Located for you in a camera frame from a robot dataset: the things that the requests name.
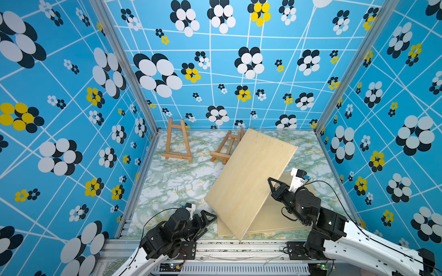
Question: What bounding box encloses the left circuit board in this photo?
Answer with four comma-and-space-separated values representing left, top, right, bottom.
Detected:
159, 263, 183, 273

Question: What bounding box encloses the plywood board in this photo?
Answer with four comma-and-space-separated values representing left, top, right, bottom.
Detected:
205, 129, 298, 241
218, 172, 311, 237

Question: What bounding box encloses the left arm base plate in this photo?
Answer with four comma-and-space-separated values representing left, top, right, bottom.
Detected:
168, 241, 197, 261

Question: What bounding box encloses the left aluminium corner post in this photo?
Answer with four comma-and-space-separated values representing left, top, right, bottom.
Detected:
90, 0, 158, 136

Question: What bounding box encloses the right circuit board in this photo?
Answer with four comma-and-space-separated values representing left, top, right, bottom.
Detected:
308, 263, 329, 276

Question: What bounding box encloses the wooden easel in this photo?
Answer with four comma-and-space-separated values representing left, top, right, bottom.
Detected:
210, 128, 245, 164
161, 118, 193, 163

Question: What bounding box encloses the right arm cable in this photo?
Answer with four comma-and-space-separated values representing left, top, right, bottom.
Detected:
280, 179, 425, 256

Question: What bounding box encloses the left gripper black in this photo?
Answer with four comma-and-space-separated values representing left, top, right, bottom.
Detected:
174, 210, 219, 243

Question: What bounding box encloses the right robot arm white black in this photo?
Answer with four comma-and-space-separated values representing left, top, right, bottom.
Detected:
268, 178, 436, 276

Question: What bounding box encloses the aluminium corner post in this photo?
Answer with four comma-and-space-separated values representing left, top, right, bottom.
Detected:
314, 0, 399, 136
90, 0, 158, 136

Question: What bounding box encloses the right aluminium corner post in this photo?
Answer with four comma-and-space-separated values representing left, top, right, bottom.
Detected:
314, 0, 399, 136

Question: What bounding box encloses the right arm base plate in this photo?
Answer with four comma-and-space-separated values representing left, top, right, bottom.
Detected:
283, 241, 326, 261

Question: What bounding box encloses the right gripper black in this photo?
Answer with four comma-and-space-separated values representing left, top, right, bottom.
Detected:
269, 177, 310, 227

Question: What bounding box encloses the circuit board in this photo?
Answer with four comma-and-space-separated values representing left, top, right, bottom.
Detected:
308, 263, 329, 276
159, 263, 183, 273

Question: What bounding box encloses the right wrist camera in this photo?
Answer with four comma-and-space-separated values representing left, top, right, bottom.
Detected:
289, 168, 307, 193

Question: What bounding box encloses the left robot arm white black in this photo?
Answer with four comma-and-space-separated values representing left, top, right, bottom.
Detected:
114, 204, 217, 276

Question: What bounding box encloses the aluminium front rail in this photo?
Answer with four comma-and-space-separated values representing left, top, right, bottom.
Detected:
93, 239, 389, 276

